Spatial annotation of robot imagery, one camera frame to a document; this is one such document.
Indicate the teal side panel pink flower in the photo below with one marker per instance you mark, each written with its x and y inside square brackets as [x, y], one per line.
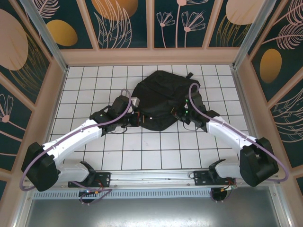
[11, 132]

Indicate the aluminium side rail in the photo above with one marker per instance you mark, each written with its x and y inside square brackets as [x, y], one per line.
[241, 94]

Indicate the black backpack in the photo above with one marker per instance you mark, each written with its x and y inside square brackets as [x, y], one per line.
[163, 94]

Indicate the teal side panel leaf lines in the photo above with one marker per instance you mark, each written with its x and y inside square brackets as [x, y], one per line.
[288, 127]

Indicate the teal panel pink flowers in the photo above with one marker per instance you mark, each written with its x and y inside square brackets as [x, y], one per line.
[177, 35]

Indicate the teal side panel peach circle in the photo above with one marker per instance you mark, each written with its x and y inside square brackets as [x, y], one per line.
[14, 47]

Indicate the grey metal sheet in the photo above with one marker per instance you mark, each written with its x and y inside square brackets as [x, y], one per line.
[151, 212]

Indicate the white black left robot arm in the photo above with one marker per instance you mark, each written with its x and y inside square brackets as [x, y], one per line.
[78, 132]

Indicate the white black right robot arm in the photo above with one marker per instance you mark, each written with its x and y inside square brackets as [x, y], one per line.
[227, 132]

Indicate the teal panel orange oval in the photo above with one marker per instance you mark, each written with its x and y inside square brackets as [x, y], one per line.
[61, 33]

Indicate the teal panel orange half circle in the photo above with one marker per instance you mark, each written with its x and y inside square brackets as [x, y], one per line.
[118, 23]

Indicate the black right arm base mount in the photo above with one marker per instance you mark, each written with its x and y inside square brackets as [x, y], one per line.
[201, 177]

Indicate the teal side panel feather print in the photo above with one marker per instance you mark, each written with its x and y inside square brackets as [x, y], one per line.
[279, 47]

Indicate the small green circuit board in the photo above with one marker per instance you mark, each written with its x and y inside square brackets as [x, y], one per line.
[88, 192]

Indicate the aluminium corner post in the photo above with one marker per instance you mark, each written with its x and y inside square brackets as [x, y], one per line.
[45, 35]
[253, 35]

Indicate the long aluminium base rail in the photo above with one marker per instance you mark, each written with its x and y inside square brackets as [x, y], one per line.
[151, 176]

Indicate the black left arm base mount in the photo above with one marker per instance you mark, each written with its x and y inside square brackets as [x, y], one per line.
[104, 177]

